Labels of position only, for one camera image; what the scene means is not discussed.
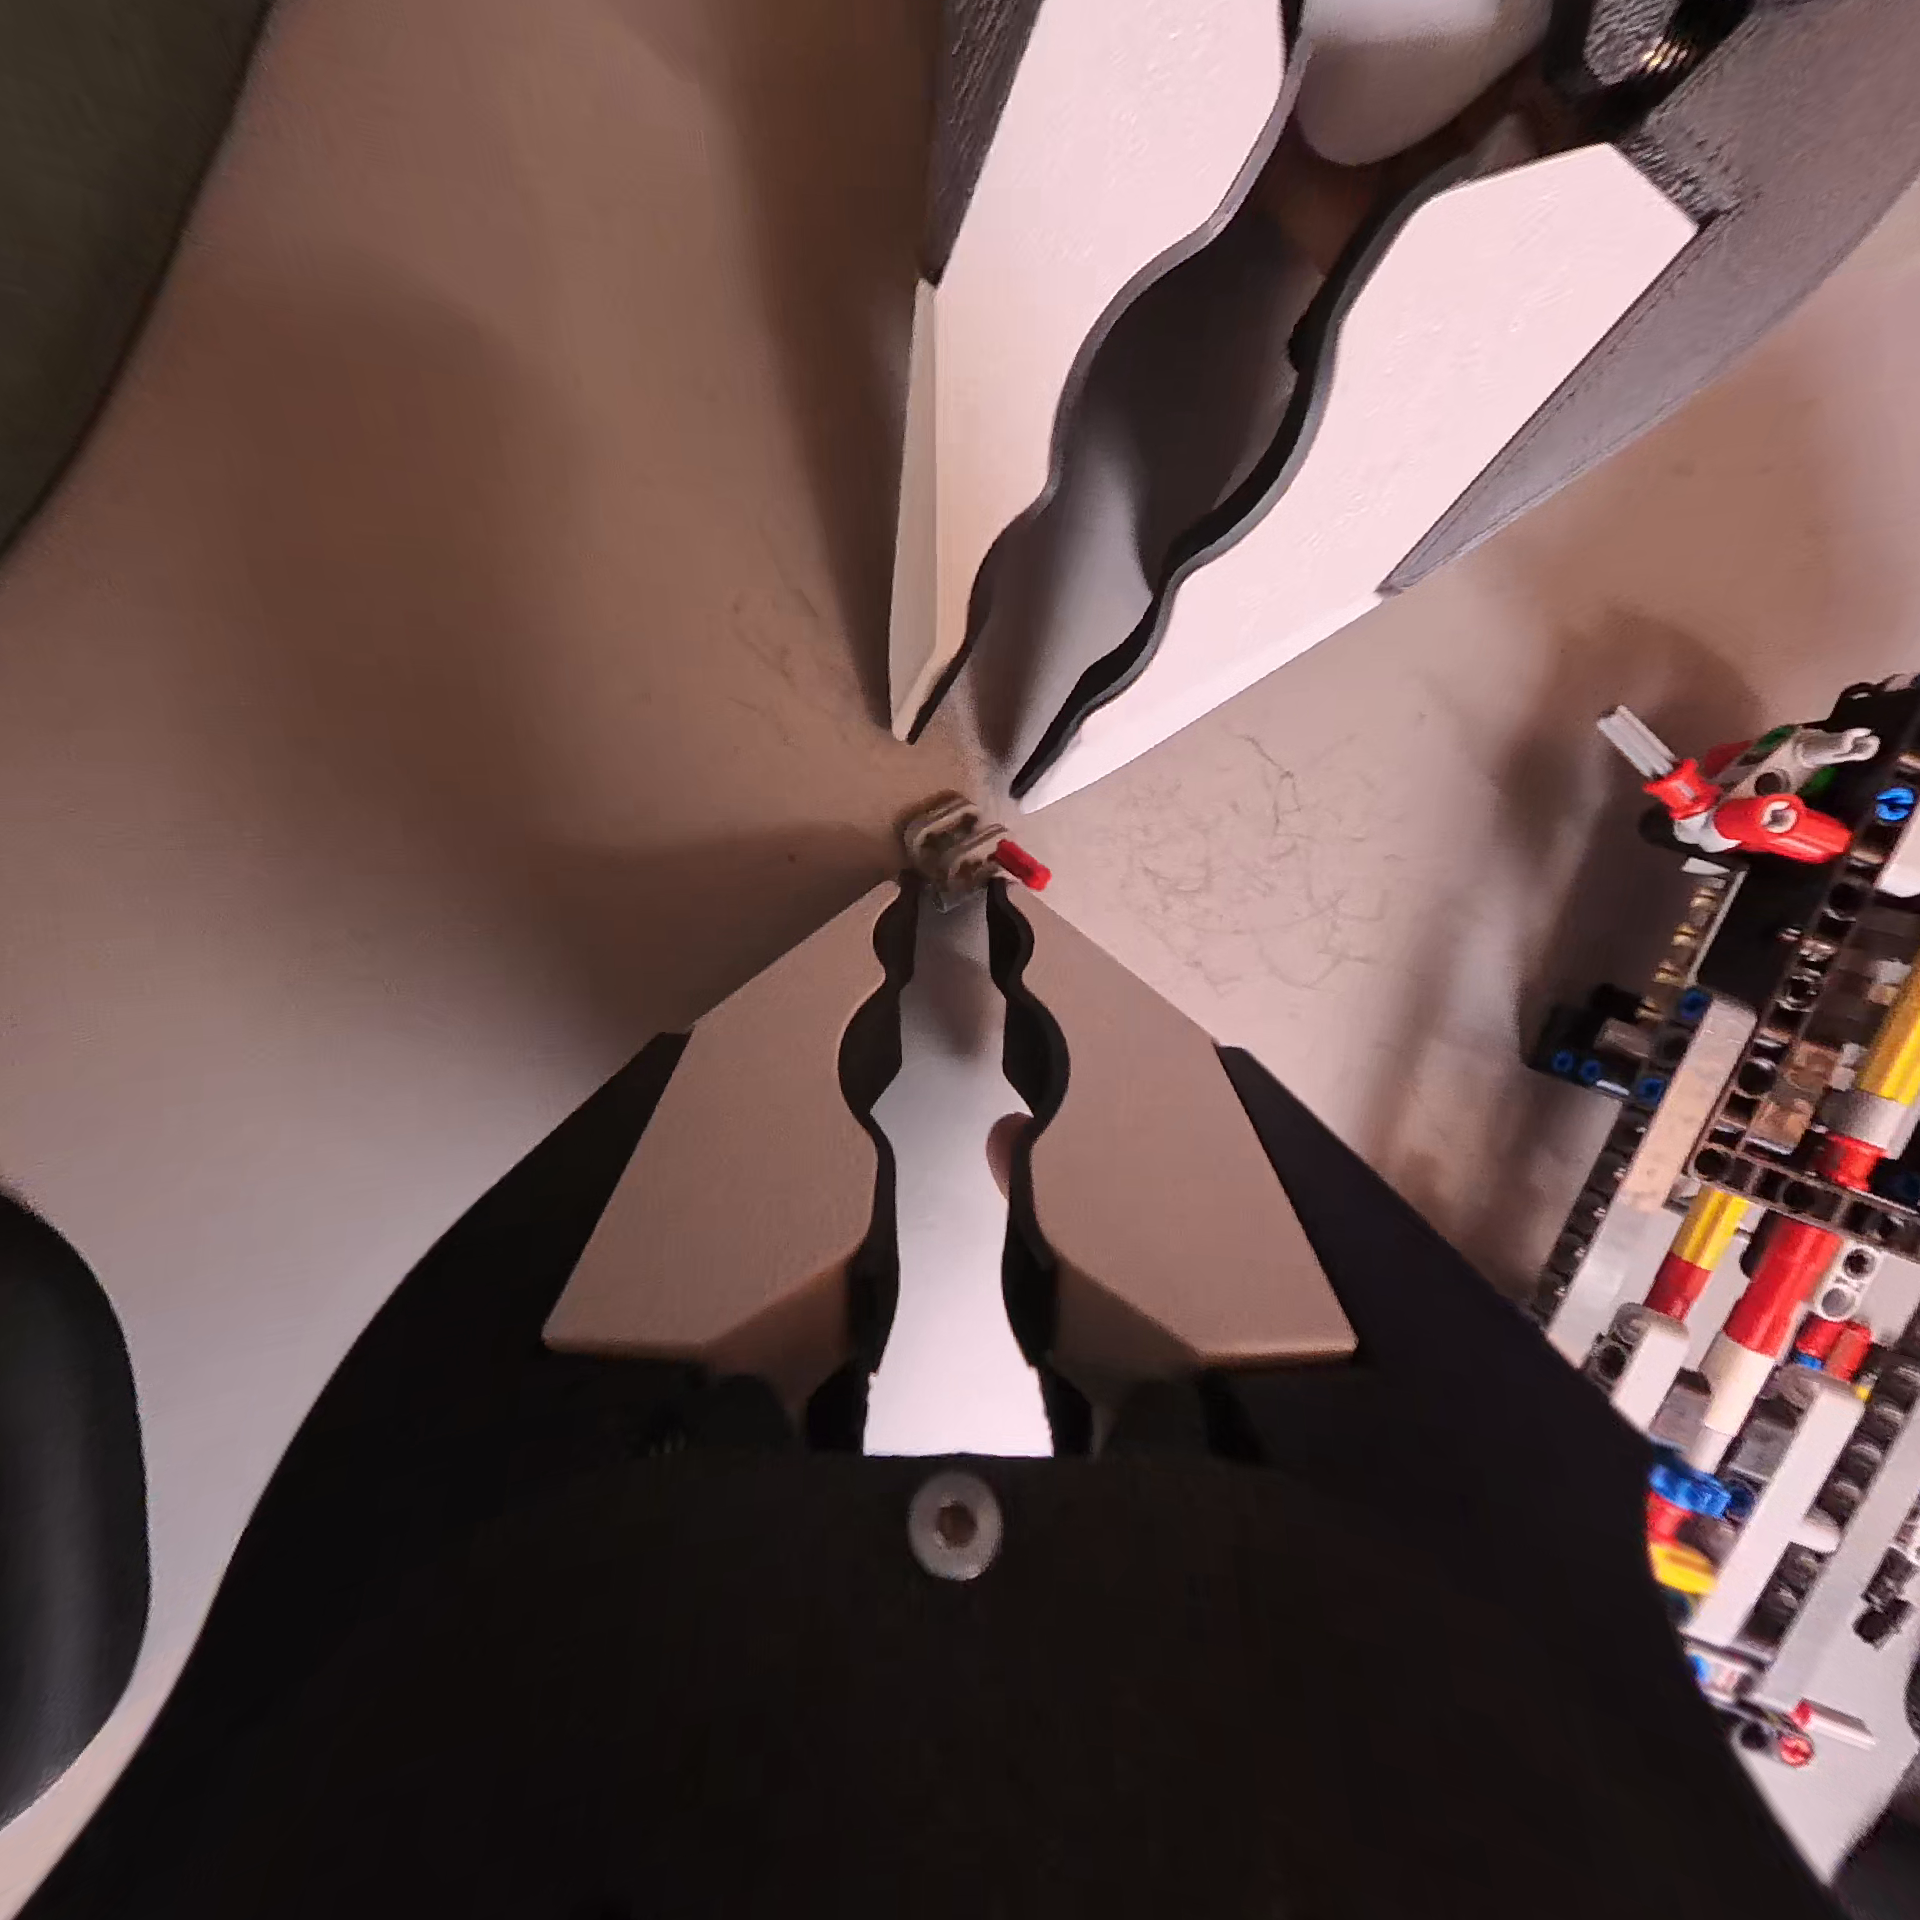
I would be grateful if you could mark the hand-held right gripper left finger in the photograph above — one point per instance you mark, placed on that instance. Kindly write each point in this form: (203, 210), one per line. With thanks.
(721, 1214)

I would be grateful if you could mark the person's right hand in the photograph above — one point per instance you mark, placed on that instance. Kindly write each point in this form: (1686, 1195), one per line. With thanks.
(1011, 1158)

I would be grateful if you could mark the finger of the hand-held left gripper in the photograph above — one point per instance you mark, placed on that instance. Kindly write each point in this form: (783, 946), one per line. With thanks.
(1080, 225)
(1424, 420)

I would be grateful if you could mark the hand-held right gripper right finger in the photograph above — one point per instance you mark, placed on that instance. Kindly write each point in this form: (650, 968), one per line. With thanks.
(1185, 1214)

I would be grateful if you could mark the grey red lego connector assembly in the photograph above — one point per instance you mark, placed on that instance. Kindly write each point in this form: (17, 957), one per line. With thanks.
(944, 840)

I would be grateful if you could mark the lego car chassis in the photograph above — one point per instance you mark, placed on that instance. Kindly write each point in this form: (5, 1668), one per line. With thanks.
(1771, 1201)

